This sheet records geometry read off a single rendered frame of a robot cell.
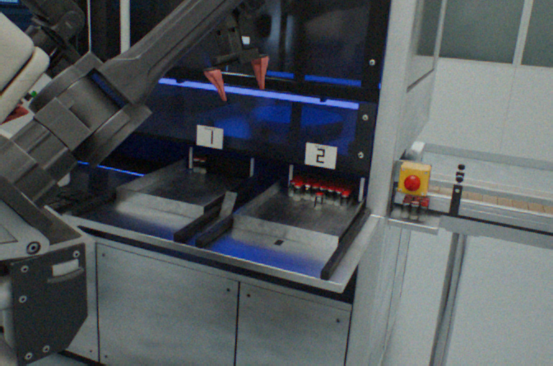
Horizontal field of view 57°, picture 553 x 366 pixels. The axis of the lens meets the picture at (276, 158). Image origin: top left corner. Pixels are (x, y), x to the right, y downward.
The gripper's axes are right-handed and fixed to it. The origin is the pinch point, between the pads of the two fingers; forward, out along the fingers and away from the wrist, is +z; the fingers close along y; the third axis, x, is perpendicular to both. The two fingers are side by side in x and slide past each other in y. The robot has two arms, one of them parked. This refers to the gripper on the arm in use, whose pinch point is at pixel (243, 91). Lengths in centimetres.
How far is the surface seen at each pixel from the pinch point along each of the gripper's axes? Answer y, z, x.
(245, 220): 8.7, 29.0, 4.1
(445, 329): -42, 84, 6
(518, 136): -383, 167, -273
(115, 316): 45, 72, -63
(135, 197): 29.3, 21.0, -18.1
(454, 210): -47, 45, 11
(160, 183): 20.1, 23.5, -33.0
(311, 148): -17.7, 21.2, -7.5
